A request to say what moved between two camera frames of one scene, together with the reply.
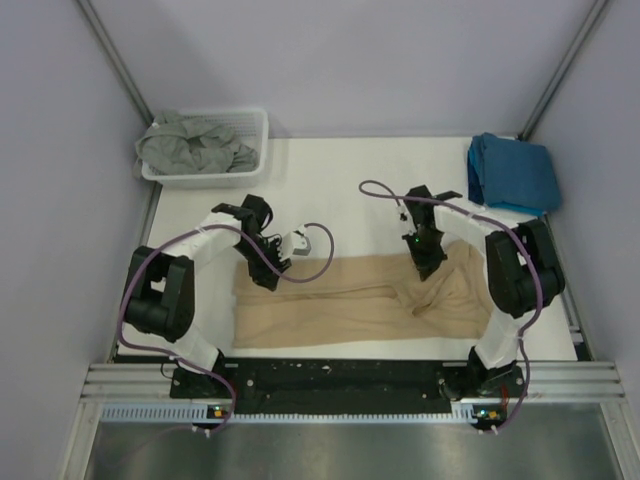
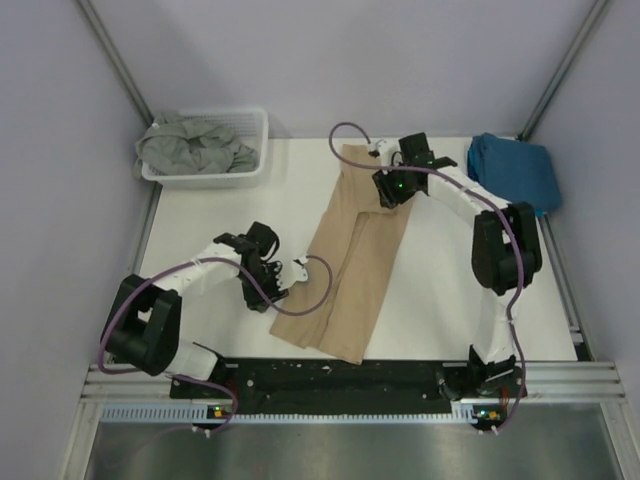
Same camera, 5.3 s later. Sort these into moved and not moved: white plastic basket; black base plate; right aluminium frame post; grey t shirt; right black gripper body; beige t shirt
Moved: beige t shirt; right black gripper body
Not moved: black base plate; white plastic basket; grey t shirt; right aluminium frame post
